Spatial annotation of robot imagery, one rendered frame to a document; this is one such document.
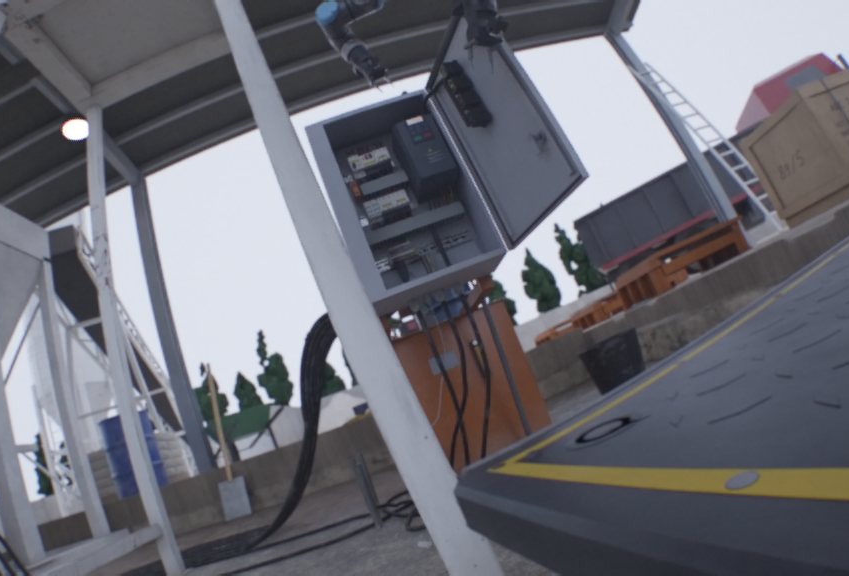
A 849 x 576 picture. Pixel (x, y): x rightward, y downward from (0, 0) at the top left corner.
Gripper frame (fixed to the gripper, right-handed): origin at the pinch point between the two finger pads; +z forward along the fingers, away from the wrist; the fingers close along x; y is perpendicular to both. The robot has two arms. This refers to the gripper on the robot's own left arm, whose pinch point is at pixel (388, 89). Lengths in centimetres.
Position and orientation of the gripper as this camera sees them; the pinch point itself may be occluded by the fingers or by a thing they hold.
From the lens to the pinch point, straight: 164.7
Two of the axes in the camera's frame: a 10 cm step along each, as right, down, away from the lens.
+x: 8.2, -5.5, 1.7
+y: -0.1, -3.0, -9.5
